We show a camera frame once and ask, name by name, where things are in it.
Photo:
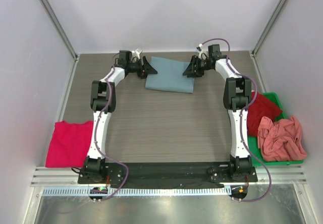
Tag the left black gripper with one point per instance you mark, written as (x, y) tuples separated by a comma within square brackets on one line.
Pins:
[(148, 69)]

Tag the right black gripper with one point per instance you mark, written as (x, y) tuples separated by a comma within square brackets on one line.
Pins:
[(196, 66)]

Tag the blue-grey t shirt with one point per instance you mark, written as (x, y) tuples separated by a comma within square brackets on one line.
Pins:
[(169, 76)]

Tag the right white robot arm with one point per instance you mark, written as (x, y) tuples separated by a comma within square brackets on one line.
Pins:
[(237, 96)]

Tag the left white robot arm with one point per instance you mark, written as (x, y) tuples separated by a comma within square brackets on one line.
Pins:
[(103, 103)]

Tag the dark red t shirt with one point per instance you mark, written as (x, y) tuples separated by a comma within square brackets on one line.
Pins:
[(265, 105)]

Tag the green plastic tray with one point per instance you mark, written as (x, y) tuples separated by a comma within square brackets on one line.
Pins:
[(252, 144)]

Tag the folded magenta t shirt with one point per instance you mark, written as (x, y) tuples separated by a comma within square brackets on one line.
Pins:
[(69, 144)]

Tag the salmon pink t shirt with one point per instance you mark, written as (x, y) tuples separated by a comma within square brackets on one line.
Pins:
[(280, 141)]

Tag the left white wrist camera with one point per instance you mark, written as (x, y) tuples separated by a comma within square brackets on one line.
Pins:
[(136, 53)]

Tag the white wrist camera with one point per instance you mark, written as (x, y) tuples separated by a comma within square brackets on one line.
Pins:
[(136, 53), (203, 54)]

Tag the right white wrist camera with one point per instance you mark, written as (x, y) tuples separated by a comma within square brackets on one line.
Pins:
[(203, 54)]

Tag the right aluminium frame post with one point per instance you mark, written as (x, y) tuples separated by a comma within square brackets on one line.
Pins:
[(270, 24)]

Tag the aluminium frame post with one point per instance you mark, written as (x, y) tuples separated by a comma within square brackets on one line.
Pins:
[(58, 27), (270, 24)]

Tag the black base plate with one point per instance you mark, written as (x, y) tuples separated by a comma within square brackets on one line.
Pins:
[(166, 175)]

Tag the white slotted cable duct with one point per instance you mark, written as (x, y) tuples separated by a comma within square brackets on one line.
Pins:
[(91, 191)]

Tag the left aluminium frame post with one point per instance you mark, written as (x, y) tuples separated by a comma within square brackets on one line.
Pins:
[(58, 27)]

